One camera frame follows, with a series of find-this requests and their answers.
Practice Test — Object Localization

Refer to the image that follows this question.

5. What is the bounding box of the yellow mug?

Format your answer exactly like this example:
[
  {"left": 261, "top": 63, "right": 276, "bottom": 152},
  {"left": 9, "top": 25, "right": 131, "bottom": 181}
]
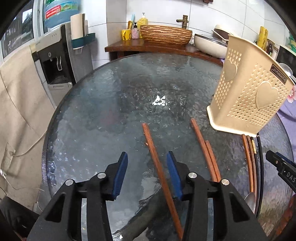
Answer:
[{"left": 121, "top": 29, "right": 132, "bottom": 41}]

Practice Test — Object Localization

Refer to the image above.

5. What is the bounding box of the blue water bottle jug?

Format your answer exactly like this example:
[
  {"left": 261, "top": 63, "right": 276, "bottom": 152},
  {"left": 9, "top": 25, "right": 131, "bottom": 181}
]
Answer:
[{"left": 43, "top": 0, "right": 81, "bottom": 32}]

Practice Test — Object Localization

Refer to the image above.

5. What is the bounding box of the beige perforated utensil holder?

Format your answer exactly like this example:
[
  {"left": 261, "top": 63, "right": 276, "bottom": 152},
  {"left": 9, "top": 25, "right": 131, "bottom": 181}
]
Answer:
[{"left": 207, "top": 35, "right": 294, "bottom": 137}]

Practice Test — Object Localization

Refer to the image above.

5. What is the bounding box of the dark sauce bottle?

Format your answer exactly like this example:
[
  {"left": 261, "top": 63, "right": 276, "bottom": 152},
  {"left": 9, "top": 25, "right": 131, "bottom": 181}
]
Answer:
[{"left": 266, "top": 42, "right": 273, "bottom": 56}]

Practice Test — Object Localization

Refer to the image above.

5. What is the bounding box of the teal paper towel holder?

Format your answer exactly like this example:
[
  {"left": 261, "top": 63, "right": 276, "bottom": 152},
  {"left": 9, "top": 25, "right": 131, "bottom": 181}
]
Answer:
[{"left": 71, "top": 33, "right": 96, "bottom": 49}]

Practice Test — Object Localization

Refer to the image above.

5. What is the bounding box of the dark wooden counter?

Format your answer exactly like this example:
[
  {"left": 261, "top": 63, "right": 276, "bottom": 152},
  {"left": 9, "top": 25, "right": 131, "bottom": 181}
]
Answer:
[{"left": 104, "top": 39, "right": 223, "bottom": 67}]

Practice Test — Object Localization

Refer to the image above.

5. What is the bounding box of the woven brown basin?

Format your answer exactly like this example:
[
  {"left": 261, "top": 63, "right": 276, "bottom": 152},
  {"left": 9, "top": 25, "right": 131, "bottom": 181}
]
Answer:
[{"left": 140, "top": 25, "right": 193, "bottom": 46}]

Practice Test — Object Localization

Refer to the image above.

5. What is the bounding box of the yellow soap dispenser bottle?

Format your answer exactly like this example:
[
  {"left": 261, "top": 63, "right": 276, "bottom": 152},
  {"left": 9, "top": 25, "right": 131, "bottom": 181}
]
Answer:
[{"left": 137, "top": 12, "right": 148, "bottom": 30}]

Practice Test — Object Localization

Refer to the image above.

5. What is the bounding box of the round glass table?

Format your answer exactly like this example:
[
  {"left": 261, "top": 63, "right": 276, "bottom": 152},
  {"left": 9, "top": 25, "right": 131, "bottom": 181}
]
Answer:
[{"left": 41, "top": 52, "right": 295, "bottom": 241}]

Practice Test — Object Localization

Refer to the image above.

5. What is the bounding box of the bronze faucet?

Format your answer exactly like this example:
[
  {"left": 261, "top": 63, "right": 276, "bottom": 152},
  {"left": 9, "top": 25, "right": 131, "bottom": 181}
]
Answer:
[{"left": 176, "top": 15, "right": 189, "bottom": 29}]

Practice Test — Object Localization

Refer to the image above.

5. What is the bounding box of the black chopstick with gold band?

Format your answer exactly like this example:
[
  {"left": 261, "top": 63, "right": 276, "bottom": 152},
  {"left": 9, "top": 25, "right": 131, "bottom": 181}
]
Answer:
[{"left": 250, "top": 138, "right": 257, "bottom": 154}]

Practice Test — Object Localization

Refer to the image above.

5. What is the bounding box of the pink patterned small bottle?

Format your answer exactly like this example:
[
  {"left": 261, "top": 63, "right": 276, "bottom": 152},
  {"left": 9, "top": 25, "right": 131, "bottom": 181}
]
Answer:
[{"left": 132, "top": 22, "right": 139, "bottom": 39}]

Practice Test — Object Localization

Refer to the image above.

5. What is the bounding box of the white brown rice cooker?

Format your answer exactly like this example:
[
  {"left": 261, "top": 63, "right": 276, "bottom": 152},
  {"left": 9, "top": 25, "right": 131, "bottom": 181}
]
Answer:
[{"left": 212, "top": 25, "right": 232, "bottom": 43}]

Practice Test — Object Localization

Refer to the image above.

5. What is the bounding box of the beige hanging cloth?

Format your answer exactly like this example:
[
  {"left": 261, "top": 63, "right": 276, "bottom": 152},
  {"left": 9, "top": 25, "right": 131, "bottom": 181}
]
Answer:
[{"left": 1, "top": 46, "right": 55, "bottom": 209}]

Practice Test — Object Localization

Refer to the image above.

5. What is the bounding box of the yellow rolled mat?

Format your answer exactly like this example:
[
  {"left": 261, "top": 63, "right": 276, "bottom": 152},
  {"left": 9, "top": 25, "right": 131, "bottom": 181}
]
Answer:
[{"left": 257, "top": 26, "right": 268, "bottom": 51}]

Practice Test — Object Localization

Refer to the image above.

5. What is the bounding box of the black chopstick with silver band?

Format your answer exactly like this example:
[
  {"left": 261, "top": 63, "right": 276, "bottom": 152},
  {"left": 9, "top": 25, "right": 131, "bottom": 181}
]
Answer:
[{"left": 256, "top": 133, "right": 264, "bottom": 219}]

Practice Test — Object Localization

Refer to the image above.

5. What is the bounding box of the purple floral cloth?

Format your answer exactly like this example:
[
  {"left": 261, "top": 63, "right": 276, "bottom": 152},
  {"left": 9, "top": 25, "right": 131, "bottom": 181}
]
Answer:
[{"left": 277, "top": 85, "right": 296, "bottom": 159}]

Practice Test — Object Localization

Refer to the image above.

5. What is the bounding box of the white frying pan with lid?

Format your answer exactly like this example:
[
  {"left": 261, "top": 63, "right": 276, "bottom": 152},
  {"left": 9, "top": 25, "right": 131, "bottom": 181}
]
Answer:
[{"left": 194, "top": 34, "right": 227, "bottom": 59}]

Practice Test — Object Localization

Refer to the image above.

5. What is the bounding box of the metal spoon with brown handle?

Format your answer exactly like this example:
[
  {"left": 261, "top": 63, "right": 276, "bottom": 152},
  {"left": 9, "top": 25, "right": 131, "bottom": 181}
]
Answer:
[{"left": 279, "top": 63, "right": 296, "bottom": 85}]

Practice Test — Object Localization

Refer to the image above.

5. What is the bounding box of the brown chopstick near holder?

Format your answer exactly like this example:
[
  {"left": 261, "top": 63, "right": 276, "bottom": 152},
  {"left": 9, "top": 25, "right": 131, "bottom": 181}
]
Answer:
[{"left": 241, "top": 135, "right": 254, "bottom": 192}]

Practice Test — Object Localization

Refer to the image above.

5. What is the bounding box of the white water dispenser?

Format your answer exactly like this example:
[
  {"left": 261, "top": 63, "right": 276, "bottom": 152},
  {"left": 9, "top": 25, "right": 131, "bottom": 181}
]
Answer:
[{"left": 32, "top": 23, "right": 93, "bottom": 108}]

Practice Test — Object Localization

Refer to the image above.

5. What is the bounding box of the white microwave oven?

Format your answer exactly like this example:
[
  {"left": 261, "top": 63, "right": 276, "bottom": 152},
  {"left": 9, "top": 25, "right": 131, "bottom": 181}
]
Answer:
[{"left": 275, "top": 45, "right": 296, "bottom": 73}]

